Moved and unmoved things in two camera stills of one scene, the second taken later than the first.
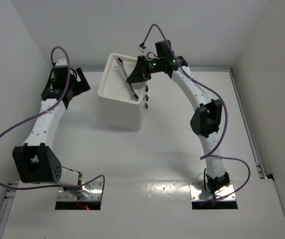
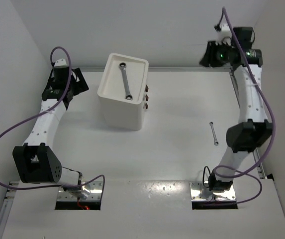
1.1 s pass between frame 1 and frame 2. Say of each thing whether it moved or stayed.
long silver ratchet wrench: moved
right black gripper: moved
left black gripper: stayed
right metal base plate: stayed
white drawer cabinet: stayed
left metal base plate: stayed
